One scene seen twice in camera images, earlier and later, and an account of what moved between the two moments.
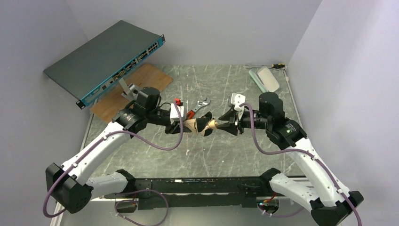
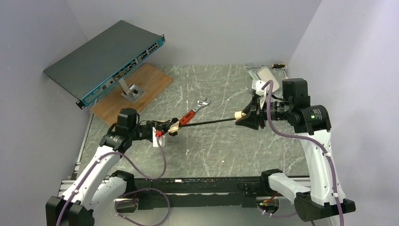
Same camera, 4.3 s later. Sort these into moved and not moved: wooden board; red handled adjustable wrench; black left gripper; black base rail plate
Moved: black left gripper
Not moved: black base rail plate; wooden board; red handled adjustable wrench
